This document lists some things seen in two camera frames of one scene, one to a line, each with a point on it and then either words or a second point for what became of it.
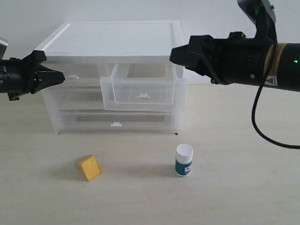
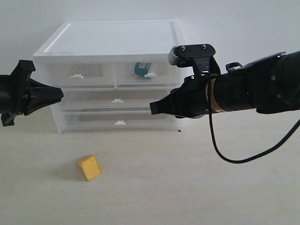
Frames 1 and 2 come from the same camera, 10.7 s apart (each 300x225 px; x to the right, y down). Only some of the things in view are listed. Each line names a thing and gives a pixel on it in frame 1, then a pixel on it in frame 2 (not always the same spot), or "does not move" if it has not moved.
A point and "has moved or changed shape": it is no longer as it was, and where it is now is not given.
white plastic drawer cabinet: [119, 78] does not move
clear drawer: [145, 86] has moved or changed shape
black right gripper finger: [181, 55] -> [173, 103]
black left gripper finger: [47, 75] -> [39, 91]
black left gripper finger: [41, 84] -> [31, 105]
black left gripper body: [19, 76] -> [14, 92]
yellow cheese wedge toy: [89, 166] does not move
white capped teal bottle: [183, 160] -> [143, 68]
